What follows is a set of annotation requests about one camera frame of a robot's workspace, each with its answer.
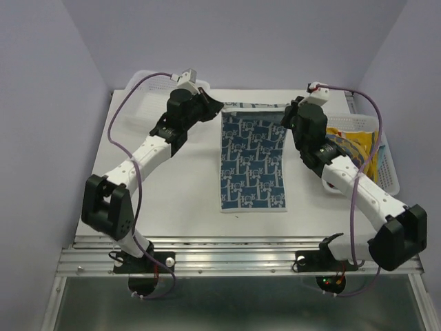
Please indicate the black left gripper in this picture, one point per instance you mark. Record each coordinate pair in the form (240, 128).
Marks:
(211, 106)

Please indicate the aluminium mounting rail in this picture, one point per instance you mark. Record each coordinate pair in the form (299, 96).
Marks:
(194, 256)

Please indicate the white perforated basket right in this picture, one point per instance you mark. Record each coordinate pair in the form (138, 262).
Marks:
(386, 177)

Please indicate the white perforated basket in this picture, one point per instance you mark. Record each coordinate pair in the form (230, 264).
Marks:
(148, 102)
(386, 177)

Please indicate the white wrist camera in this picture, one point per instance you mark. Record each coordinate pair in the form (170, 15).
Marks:
(186, 80)
(318, 94)

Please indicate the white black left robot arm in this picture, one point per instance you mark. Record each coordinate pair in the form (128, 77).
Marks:
(107, 199)

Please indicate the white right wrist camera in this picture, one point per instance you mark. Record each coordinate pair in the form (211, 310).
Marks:
(318, 94)

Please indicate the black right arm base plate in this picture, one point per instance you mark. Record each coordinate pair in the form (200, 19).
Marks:
(317, 261)

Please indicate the white perforated basket left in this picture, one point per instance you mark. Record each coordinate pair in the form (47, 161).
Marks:
(148, 102)

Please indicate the light blue orange towel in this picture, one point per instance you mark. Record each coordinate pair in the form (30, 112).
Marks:
(379, 157)

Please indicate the yellow tiger towel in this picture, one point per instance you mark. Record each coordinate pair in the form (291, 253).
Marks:
(358, 145)

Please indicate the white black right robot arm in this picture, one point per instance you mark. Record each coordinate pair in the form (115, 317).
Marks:
(401, 230)

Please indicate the blue white patterned towel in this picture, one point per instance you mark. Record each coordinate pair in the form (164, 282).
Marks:
(251, 158)

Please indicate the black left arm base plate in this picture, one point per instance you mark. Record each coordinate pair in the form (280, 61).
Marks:
(127, 264)

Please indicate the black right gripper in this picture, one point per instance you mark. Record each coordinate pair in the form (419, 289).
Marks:
(290, 111)

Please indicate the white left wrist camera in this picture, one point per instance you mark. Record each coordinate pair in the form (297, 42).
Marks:
(186, 80)

